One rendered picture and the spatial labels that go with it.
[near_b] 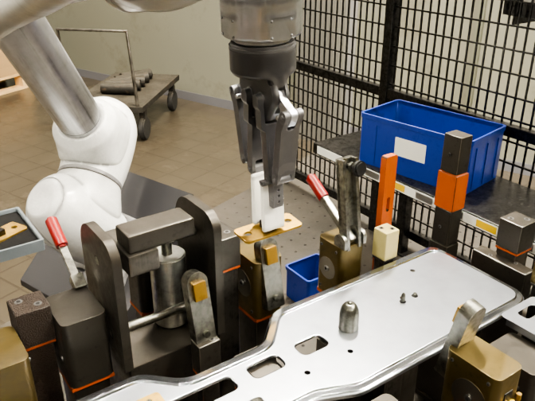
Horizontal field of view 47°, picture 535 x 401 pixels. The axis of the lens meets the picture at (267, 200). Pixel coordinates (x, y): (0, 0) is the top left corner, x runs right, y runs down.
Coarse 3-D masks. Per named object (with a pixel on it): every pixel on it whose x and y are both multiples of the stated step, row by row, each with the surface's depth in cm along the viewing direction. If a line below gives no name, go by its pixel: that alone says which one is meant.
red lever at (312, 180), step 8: (312, 176) 119; (312, 184) 119; (320, 184) 119; (320, 192) 118; (320, 200) 118; (328, 200) 118; (328, 208) 117; (336, 208) 117; (336, 216) 116; (336, 224) 116; (352, 232) 115; (352, 240) 114
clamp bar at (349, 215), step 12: (348, 156) 111; (336, 168) 110; (348, 168) 109; (360, 168) 107; (336, 180) 111; (348, 180) 111; (348, 192) 112; (348, 204) 113; (348, 216) 112; (360, 216) 114; (348, 228) 113; (360, 228) 114; (348, 240) 113; (360, 240) 115
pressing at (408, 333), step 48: (336, 288) 110; (384, 288) 111; (432, 288) 111; (480, 288) 111; (288, 336) 99; (336, 336) 99; (384, 336) 99; (432, 336) 99; (144, 384) 89; (192, 384) 89; (240, 384) 89; (288, 384) 89; (336, 384) 89
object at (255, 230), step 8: (288, 216) 82; (248, 224) 80; (256, 224) 80; (288, 224) 80; (296, 224) 80; (240, 232) 78; (248, 232) 79; (256, 232) 78; (264, 232) 78; (272, 232) 78; (280, 232) 78; (248, 240) 77; (256, 240) 77
